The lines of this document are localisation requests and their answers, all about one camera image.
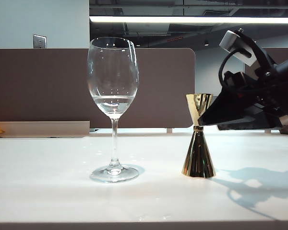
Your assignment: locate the metal wall switch plate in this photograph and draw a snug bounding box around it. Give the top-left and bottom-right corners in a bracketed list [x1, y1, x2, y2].
[33, 34, 48, 49]

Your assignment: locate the gold double-ended jigger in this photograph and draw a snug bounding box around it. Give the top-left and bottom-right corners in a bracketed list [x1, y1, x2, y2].
[181, 93, 217, 179]

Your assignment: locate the brown desk divider panel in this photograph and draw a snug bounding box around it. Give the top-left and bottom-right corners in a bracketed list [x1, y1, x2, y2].
[0, 47, 196, 129]
[244, 47, 288, 72]

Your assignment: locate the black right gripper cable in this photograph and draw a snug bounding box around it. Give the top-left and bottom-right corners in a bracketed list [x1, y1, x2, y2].
[218, 49, 243, 94]

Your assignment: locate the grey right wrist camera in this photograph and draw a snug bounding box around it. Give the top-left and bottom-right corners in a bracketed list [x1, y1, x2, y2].
[219, 28, 259, 67]

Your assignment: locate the clear wine glass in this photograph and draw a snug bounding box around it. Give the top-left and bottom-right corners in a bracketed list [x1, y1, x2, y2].
[87, 36, 140, 184]

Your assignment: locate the long ceiling light strip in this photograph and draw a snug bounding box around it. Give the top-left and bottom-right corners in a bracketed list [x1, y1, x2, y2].
[89, 15, 288, 24]

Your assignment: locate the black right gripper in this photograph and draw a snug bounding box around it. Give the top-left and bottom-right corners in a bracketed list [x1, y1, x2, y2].
[198, 70, 288, 131]

